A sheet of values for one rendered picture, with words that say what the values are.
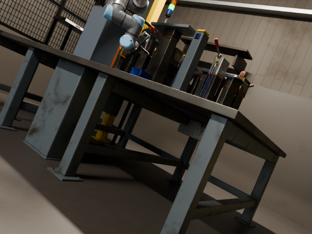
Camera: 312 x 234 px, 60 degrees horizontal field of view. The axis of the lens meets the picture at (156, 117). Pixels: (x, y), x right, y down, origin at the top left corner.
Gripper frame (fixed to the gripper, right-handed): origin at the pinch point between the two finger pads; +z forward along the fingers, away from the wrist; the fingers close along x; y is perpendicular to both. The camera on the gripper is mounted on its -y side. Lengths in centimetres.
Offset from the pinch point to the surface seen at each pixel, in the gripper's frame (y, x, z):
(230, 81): -21, 60, 6
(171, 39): -17.0, 11.6, 5.8
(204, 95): -3, 54, -6
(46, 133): 85, -10, -16
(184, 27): -27.8, 14.3, -2.1
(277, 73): -95, 123, 250
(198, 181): 25, 73, -71
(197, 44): -24.1, 28.4, -9.1
